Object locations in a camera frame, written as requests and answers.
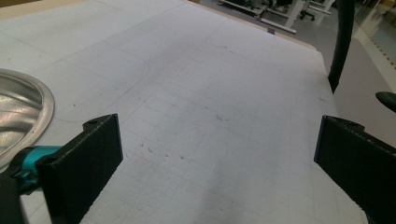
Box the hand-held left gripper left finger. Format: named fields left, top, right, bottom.
left=35, top=113, right=124, bottom=224

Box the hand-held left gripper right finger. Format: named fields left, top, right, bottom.
left=313, top=114, right=396, bottom=224

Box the stainless steel utensil rack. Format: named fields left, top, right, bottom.
left=0, top=67, right=56, bottom=174

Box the black rounded object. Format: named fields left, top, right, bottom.
left=375, top=91, right=396, bottom=114

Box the white gridded foam mat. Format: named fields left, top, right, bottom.
left=0, top=0, right=370, bottom=224

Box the black sleeved cable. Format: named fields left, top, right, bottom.
left=327, top=0, right=356, bottom=95

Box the white metal desk frame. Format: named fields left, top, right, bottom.
left=217, top=0, right=336, bottom=35

